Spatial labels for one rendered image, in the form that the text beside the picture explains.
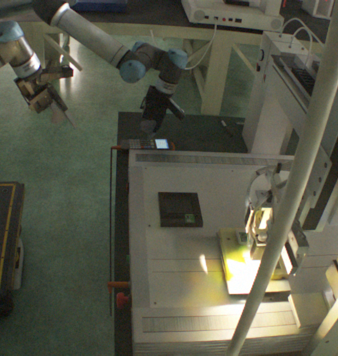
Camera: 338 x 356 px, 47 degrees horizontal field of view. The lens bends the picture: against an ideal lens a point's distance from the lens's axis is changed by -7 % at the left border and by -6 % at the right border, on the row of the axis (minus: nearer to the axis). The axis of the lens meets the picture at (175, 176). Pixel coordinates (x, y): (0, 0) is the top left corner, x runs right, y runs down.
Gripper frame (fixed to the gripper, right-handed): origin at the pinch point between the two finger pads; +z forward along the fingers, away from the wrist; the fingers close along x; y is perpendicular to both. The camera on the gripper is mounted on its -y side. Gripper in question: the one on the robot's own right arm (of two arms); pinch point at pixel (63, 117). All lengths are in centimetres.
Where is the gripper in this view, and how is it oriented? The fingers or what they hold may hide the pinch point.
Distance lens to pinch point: 129.6
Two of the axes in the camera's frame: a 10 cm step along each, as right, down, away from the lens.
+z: 2.4, 5.9, 7.7
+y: -7.1, 6.5, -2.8
